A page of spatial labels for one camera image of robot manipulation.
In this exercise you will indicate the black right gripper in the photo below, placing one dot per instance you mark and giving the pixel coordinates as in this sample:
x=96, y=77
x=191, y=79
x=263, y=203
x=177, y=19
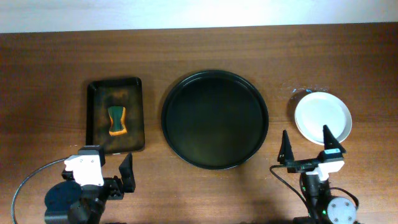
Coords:
x=306, y=165

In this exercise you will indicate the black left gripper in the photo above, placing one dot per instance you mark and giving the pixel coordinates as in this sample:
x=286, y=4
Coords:
x=115, y=186

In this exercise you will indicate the cream white plate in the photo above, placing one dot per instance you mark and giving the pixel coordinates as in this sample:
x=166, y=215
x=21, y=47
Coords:
x=317, y=109

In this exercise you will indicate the green and orange sponge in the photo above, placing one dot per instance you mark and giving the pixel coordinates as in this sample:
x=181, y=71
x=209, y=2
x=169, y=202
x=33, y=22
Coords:
x=117, y=115

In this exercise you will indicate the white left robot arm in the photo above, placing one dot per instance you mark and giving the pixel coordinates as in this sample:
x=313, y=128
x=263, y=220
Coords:
x=83, y=199

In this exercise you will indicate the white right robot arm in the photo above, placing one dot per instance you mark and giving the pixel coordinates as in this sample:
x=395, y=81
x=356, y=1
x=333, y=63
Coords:
x=324, y=203

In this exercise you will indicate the rectangular black tray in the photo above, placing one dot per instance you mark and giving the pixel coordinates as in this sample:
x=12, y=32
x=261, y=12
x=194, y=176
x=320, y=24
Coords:
x=126, y=92

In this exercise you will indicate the round black tray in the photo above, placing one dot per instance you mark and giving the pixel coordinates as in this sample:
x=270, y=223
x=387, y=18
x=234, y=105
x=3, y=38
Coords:
x=214, y=119

